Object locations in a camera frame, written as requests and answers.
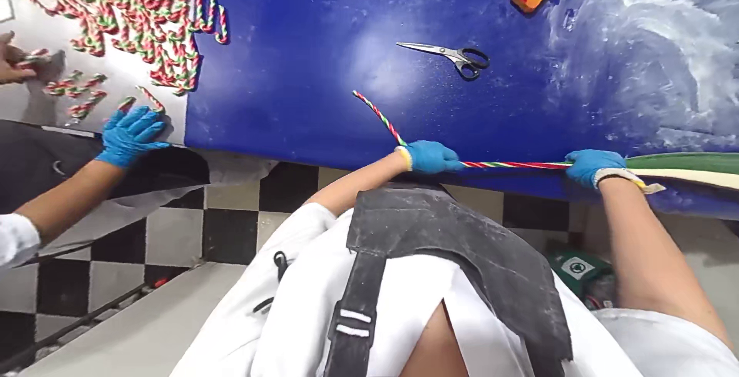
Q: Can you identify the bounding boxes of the person's left hand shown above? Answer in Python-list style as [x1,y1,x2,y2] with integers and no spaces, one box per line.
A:
[403,140,464,175]

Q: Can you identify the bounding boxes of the person's right hand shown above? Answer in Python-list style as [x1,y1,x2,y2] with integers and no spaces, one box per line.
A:
[565,149,628,189]

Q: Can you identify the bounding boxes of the red green white candy rope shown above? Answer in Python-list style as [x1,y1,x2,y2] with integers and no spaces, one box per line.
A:
[353,90,573,169]

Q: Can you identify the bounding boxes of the person's left forearm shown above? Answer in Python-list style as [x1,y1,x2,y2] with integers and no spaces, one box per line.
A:
[304,149,412,216]

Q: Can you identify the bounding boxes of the person's right forearm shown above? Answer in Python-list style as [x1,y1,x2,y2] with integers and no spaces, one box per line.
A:
[598,176,732,352]

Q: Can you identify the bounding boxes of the green bag with white label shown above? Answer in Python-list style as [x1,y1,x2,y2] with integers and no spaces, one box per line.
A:
[545,250,617,310]

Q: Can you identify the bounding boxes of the green and cream candy mass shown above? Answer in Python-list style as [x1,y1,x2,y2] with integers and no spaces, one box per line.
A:
[626,152,739,190]

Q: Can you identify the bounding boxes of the person's body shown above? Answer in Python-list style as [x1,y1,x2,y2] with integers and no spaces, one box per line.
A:
[170,183,739,377]

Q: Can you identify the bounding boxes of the blue mat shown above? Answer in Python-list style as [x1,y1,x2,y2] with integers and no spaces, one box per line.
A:
[184,0,739,220]

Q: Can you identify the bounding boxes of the translucent plastic sheet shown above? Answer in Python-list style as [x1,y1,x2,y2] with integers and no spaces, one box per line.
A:
[40,151,279,258]

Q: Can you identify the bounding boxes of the pile of candy canes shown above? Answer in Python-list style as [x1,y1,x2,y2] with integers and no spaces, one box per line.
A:
[0,0,230,96]

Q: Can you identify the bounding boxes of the black cloth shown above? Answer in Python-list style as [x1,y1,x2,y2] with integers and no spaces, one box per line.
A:
[0,120,211,214]

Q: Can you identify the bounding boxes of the white sheet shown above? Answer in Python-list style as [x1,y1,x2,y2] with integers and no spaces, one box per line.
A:
[0,0,196,147]

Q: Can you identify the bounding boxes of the scissors with black handles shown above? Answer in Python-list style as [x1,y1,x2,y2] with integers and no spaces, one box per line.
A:
[396,42,490,82]

